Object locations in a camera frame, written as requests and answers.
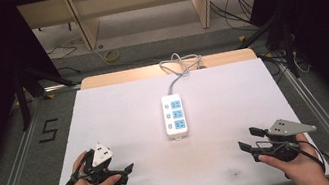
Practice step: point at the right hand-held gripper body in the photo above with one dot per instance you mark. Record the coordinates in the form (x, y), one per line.
(283, 150)

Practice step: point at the white power strip blue sockets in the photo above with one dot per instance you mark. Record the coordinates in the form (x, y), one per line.
(172, 131)

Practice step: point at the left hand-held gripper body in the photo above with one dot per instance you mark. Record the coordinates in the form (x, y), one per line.
(97, 169)

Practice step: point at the black metal stand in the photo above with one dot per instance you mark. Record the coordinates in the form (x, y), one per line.
(23, 106)
(289, 51)

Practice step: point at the person's right hand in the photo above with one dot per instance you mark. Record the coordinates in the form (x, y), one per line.
(304, 170)

